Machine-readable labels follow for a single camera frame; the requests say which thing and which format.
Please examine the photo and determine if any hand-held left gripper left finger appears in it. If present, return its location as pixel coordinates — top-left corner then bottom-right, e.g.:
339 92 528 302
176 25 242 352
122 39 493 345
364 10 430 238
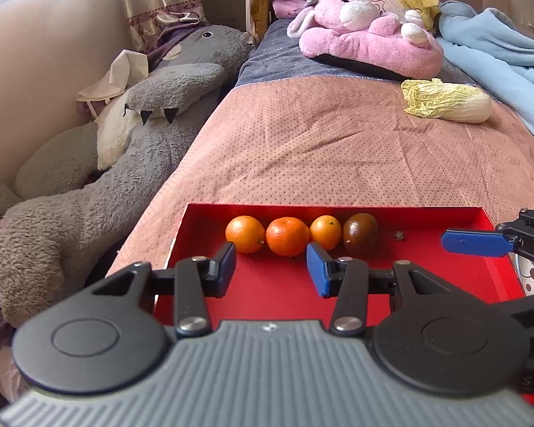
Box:
91 241 237 336

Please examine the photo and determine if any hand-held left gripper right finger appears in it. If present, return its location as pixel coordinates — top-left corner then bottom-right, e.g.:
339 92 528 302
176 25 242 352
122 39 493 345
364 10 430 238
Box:
306 242 437 338

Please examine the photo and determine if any blue cartoon print bowl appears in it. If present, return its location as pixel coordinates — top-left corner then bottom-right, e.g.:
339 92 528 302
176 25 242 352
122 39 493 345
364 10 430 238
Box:
514 253 534 296

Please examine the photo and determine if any red tray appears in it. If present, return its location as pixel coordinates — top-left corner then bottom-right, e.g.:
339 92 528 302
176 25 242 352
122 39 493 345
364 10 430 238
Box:
153 203 534 406

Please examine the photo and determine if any small orange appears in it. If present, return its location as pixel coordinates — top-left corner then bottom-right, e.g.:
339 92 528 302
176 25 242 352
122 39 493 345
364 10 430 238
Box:
310 215 342 251
225 216 266 254

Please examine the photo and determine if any dark brown tomato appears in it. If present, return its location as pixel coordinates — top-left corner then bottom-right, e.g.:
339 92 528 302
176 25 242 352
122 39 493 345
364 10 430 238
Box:
342 212 379 254

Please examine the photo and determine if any grey plush toy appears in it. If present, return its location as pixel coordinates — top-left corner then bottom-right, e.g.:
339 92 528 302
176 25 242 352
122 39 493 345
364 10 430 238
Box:
0 24 254 326

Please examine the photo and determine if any napa cabbage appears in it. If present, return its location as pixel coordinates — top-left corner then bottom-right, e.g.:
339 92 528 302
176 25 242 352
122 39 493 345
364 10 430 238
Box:
400 79 492 124

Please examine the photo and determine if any light blue blanket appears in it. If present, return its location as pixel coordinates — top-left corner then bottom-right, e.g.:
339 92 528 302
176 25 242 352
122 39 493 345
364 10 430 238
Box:
436 0 534 154

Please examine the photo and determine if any light grey fluffy plush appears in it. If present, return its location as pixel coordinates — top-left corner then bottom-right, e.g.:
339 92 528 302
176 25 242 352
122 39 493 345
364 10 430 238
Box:
0 122 101 216

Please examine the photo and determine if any grey blue blanket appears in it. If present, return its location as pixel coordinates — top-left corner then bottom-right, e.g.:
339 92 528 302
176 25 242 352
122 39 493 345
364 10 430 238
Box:
234 20 472 87

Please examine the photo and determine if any beige tote bag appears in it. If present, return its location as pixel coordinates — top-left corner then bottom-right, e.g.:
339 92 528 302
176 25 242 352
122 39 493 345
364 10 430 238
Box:
75 50 150 116

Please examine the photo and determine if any purple cloth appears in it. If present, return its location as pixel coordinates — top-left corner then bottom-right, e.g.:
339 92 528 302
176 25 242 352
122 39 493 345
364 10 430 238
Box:
149 24 205 72

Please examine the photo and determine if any pink rabbit plush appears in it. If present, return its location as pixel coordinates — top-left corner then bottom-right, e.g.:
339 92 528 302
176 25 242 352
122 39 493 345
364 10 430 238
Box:
287 0 445 78

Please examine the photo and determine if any wooden post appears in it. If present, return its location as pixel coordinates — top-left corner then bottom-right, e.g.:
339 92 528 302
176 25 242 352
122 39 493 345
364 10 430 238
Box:
245 0 272 45

